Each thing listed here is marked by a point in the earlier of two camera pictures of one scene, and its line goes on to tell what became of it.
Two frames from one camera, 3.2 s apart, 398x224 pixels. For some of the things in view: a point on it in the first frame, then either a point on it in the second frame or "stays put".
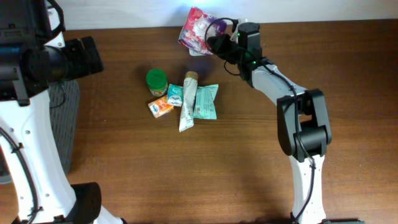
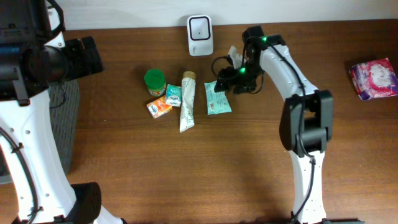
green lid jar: [157, 82] stays put
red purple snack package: [197, 28] -> [374, 79]
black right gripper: [221, 43] -> [229, 78]
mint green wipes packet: [205, 106] -> [217, 102]
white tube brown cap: [190, 87] stays put
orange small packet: [160, 106] stays put
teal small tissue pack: [175, 95] stays put
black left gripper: [67, 55] stays put
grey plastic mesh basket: [64, 98] stays put
